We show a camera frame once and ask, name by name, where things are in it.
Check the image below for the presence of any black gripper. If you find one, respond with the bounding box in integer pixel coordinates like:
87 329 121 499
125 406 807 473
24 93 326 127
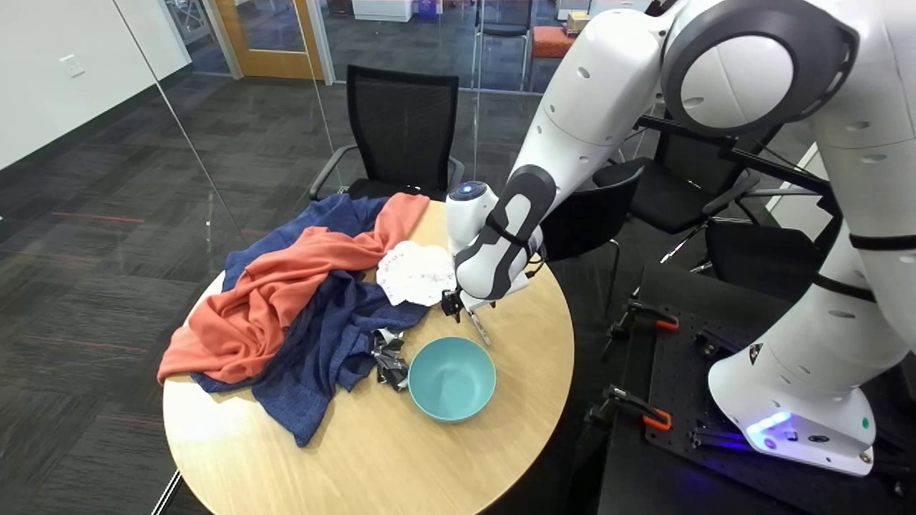
437 286 502 332

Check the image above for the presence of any black low chair seat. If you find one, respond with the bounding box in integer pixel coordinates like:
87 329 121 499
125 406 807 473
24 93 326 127
702 217 842 303

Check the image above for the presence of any blue bowl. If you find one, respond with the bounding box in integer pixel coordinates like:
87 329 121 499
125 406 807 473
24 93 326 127
407 335 502 426

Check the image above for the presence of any navy blue cloth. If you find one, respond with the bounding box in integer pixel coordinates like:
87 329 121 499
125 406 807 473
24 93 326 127
193 194 432 450

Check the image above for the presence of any round wooden table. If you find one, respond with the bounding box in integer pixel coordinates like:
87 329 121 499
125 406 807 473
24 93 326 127
160 197 579 515

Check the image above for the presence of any white crumpled cloth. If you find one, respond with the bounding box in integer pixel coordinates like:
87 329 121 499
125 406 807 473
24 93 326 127
372 239 460 310

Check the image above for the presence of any black mesh office chair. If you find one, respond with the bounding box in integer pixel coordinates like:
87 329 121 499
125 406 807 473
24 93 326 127
306 63 466 203

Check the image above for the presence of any black orange clamp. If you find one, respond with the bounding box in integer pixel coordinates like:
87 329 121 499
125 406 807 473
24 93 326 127
605 297 684 343
583 383 675 439

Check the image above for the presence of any wooden door frame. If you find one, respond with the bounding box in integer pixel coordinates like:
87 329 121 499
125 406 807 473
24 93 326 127
208 0 326 86

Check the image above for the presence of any orange cloth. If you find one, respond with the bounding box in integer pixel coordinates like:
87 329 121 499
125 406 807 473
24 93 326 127
155 191 432 390

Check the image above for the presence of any orange seat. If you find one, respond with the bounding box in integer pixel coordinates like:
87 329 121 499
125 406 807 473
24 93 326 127
529 24 579 63

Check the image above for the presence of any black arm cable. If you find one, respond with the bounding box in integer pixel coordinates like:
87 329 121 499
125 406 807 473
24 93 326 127
635 111 851 217

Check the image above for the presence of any black office chair with armrest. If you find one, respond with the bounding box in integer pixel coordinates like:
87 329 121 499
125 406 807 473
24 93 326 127
542 119 825 263

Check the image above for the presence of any small black clip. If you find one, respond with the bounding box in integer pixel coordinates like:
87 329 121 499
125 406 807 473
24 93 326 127
370 326 413 393

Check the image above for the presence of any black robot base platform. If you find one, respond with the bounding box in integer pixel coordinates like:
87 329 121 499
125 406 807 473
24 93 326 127
595 263 916 515

